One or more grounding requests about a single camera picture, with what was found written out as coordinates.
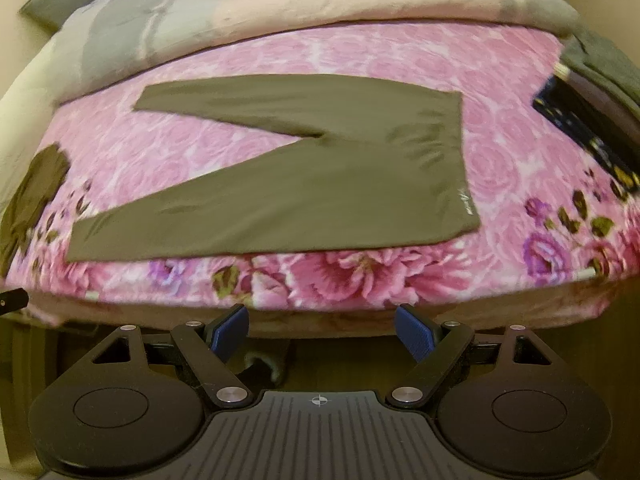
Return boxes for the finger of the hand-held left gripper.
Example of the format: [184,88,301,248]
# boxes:
[0,287,27,315]

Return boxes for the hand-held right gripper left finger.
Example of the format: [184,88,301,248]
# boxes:
[91,304,252,407]

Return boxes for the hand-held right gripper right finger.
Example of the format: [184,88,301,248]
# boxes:
[394,304,552,407]

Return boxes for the olive green pants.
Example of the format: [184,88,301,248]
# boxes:
[65,74,482,263]

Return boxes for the grey slipper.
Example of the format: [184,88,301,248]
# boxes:
[239,351,287,382]

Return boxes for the brown bed base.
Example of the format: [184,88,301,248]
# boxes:
[20,280,618,341]

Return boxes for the crumpled olive green garment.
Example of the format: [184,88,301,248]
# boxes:
[0,144,71,278]

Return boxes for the folded dark blue printed garment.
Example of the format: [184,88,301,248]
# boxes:
[531,76,640,203]

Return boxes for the pink floral blanket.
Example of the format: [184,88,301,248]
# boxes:
[2,22,640,318]

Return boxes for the grey pillow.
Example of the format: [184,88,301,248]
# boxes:
[19,0,93,31]

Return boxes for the folded pale lilac garment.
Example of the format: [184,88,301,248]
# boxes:
[564,66,640,128]

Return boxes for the grey and pink duvet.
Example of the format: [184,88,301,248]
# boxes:
[0,0,583,201]

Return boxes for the folded grey garment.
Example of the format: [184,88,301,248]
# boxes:
[560,25,640,111]

